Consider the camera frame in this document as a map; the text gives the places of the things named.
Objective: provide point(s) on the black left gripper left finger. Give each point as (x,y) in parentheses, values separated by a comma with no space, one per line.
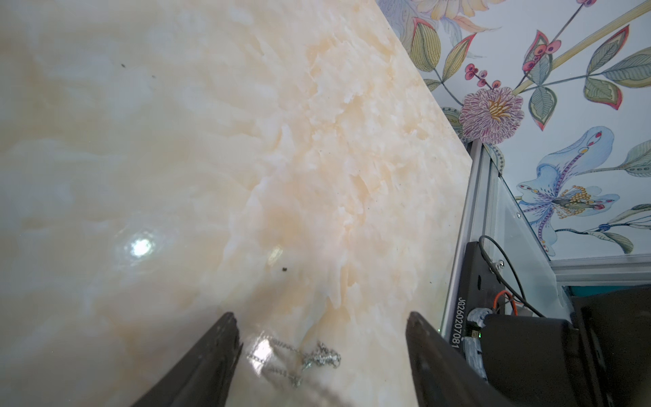
(203,376)

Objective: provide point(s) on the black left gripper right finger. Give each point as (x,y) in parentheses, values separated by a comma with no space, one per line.
(440,375)

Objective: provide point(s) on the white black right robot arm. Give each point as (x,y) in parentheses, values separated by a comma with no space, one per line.
(599,357)

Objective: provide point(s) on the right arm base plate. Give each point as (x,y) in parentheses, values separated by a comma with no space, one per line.
(477,288)

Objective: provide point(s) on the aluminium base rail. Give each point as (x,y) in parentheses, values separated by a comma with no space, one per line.
(591,251)

